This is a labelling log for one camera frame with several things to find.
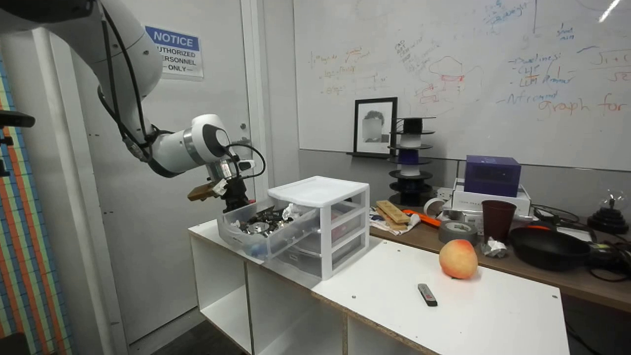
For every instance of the black framed portrait picture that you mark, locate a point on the black framed portrait picture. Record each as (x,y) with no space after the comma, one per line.
(374,125)

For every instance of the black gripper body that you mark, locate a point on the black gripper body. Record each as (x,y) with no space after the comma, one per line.
(234,176)

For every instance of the white door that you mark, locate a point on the white door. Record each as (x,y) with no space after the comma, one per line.
(183,263)

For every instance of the grey tape roll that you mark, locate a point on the grey tape roll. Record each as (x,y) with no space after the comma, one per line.
(457,229)

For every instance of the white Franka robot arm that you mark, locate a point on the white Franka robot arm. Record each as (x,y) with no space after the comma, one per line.
(124,60)

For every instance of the white slanted pole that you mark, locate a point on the white slanted pole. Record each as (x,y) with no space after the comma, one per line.
(71,198)

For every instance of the black dome shaped device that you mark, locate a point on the black dome shaped device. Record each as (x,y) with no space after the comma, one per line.
(607,218)

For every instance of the orange pink peach fruit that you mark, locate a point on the orange pink peach fruit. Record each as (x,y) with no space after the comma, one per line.
(457,259)

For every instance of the dark red cup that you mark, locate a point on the dark red cup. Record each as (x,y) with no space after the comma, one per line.
(497,220)

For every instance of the colourful striped panel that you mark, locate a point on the colourful striped panel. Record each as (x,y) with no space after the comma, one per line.
(25,263)

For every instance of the white mug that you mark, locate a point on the white mug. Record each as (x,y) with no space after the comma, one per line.
(435,206)

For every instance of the purple box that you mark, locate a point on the purple box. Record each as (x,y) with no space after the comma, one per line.
(491,174)

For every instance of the black frying pan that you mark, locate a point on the black frying pan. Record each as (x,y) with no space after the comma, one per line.
(546,249)

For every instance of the white cube shelf cabinet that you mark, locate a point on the white cube shelf cabinet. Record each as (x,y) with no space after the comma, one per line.
(459,308)

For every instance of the crumpled silver foil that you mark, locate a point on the crumpled silver foil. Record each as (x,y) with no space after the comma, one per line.
(495,247)

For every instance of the black spool stack tower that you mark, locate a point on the black spool stack tower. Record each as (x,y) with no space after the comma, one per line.
(410,174)

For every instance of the brown wooden desk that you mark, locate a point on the brown wooden desk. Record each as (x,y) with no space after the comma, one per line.
(591,287)

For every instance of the wooden brush block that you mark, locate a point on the wooden brush block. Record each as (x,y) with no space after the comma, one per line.
(392,212)

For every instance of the white flat box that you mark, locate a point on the white flat box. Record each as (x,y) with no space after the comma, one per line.
(467,200)

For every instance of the blue white notice sign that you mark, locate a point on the blue white notice sign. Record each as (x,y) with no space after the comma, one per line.
(175,52)

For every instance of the clear plastic middle drawer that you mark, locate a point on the clear plastic middle drawer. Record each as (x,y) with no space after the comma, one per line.
(347,228)

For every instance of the clear plastic bottom drawer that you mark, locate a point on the clear plastic bottom drawer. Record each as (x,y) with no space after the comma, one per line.
(347,251)

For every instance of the dark tangled items pile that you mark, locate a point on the dark tangled items pile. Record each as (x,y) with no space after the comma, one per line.
(262,222)

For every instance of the clear plastic pulled-out drawer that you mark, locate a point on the clear plastic pulled-out drawer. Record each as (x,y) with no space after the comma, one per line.
(262,245)

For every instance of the white plastic drawer unit frame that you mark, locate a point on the white plastic drawer unit frame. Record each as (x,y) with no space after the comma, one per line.
(317,190)

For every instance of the tan wrist camera box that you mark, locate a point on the tan wrist camera box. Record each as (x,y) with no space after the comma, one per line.
(199,192)

